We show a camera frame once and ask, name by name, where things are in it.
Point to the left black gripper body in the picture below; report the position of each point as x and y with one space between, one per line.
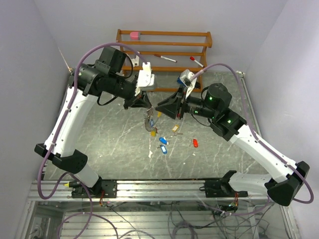
130 102

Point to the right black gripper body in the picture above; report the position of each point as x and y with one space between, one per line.
180 108

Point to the yellow keyring with keys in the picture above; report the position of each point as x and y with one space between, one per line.
151 117

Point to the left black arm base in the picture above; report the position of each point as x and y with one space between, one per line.
102 189

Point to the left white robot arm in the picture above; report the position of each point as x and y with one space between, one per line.
86 84

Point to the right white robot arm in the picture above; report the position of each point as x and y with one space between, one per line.
284 176

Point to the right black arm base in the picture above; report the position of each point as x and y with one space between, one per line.
219 186

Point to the yellow key tag key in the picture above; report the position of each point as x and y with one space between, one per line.
175 130

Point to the blue stapler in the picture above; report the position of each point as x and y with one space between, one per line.
197 84

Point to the blue key tag upper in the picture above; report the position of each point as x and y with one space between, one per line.
163 141

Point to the blue key tag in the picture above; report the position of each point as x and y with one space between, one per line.
163 141
163 149

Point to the white clip tool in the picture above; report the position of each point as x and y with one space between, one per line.
135 61

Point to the red key tag key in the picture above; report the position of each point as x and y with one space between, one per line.
194 143

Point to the blue key tag lower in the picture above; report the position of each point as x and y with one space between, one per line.
163 149

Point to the red cap marker left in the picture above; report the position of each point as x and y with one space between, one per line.
165 58

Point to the red cap marker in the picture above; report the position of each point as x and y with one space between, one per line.
197 62
165 58

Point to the red cap marker right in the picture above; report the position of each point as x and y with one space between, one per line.
197 62

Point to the wooden three-tier shelf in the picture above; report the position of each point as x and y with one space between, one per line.
177 45

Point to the pink eraser block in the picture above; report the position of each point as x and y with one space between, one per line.
135 35

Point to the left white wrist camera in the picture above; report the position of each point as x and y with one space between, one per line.
146 79

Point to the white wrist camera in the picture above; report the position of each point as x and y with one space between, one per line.
146 79
188 79

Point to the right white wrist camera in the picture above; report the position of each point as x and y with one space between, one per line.
188 79

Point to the aluminium frame rail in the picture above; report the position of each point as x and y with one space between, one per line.
151 190

